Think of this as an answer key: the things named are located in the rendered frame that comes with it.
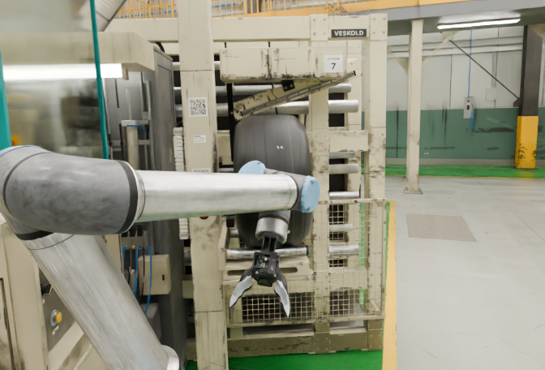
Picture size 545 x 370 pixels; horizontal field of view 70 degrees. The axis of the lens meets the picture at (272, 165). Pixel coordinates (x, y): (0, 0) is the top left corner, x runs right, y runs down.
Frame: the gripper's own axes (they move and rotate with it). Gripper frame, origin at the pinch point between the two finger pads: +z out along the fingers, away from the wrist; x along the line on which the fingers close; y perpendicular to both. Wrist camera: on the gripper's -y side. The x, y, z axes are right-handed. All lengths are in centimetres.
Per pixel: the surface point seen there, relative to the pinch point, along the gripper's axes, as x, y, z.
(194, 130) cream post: -39, -18, -73
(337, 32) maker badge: 17, -26, -161
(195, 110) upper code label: -39, -13, -78
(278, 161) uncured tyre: -2, -13, -59
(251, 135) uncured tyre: -15, -12, -69
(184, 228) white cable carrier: -40, -51, -44
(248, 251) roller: -10, -48, -36
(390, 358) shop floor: 76, -151, -27
